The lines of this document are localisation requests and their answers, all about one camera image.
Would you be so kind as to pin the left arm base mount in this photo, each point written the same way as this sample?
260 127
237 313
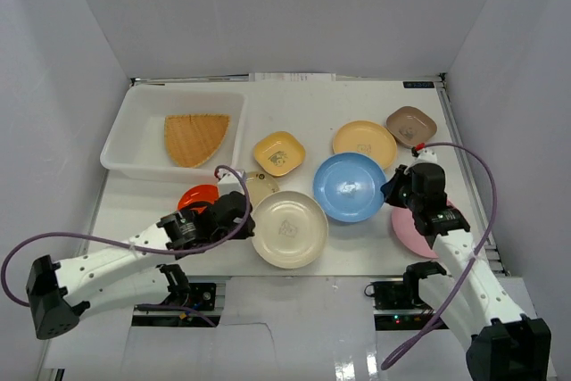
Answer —
195 307

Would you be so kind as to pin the blue round plate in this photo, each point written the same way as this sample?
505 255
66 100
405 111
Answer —
347 186

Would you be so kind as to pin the woven fan-shaped basket plate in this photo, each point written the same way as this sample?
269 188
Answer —
192 139

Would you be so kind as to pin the dark table label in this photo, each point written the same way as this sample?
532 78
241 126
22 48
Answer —
418 84

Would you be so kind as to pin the yellow square panda dish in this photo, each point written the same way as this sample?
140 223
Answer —
279 153

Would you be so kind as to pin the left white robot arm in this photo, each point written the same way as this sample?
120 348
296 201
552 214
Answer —
141 272

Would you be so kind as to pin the orange round plate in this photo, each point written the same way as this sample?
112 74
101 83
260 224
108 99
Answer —
201 193

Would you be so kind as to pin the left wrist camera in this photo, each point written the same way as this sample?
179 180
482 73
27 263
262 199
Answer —
228 183

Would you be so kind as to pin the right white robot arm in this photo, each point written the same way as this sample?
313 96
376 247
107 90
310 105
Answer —
501 342

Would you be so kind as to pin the white plastic bin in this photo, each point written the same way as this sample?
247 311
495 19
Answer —
136 144

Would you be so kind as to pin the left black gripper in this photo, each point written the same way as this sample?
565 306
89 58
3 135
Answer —
244 227

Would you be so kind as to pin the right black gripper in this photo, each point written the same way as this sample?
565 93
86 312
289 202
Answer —
402 174

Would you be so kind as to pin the beige patterned small plate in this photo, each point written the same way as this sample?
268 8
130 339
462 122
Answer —
260 185

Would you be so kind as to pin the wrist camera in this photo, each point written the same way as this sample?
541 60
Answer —
228 183
423 154

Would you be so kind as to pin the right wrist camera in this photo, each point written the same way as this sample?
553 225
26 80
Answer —
423 154

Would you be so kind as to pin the pink round plate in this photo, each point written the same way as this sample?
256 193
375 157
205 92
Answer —
405 231

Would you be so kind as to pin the tan round plate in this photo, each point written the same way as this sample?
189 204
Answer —
368 138

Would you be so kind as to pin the brown square dish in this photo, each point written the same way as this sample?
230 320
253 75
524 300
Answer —
410 126

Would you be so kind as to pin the paper sheet at back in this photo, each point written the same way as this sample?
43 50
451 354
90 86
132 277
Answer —
291 76

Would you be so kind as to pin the cream round plate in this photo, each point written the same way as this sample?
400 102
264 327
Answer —
291 230

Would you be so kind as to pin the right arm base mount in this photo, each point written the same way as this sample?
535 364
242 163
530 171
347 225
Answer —
393 309

